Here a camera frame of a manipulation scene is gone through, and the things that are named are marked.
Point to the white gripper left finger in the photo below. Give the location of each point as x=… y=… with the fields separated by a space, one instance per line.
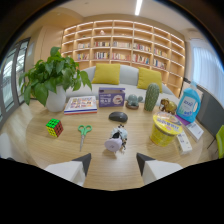
x=71 y=169

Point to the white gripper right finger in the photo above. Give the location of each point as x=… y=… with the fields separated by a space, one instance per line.
x=156 y=168

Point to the yellow instant noodle cup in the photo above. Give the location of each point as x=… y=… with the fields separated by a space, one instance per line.
x=164 y=130

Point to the long white box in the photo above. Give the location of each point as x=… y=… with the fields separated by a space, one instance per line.
x=183 y=141

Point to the colourful puzzle cube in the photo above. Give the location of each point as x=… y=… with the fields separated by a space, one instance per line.
x=54 y=127

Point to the small lilac plush toy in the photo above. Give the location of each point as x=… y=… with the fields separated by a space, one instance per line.
x=115 y=139

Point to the white and purple booklet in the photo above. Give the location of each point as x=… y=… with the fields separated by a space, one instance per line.
x=191 y=128

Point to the golden elephant figurine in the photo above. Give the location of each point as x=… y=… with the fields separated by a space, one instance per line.
x=168 y=106

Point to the black computer mouse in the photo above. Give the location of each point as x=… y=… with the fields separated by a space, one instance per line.
x=118 y=116

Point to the colourful flat book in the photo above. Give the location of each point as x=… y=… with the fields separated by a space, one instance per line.
x=81 y=104

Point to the green chair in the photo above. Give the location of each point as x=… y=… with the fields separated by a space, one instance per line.
x=220 y=141

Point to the white plant pot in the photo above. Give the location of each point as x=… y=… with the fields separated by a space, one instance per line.
x=56 y=100

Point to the small turtle figurine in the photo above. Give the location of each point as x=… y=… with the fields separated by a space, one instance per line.
x=133 y=101

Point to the blue detergent bottle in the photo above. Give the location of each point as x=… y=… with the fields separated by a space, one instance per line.
x=188 y=104

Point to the green cactus ornament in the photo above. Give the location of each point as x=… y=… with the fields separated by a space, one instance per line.
x=151 y=96

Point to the purple cardboard box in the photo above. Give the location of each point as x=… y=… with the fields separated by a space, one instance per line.
x=111 y=97

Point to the grey sofa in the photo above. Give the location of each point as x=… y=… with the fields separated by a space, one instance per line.
x=128 y=83

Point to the yellow cushion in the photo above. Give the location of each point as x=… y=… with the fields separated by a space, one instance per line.
x=149 y=78
x=106 y=73

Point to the green leafy potted plant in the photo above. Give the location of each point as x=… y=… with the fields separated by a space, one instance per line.
x=53 y=75

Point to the ceiling strip light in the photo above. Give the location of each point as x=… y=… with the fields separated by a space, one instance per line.
x=138 y=7

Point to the wooden bookshelf wall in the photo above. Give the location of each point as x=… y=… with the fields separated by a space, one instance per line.
x=130 y=50

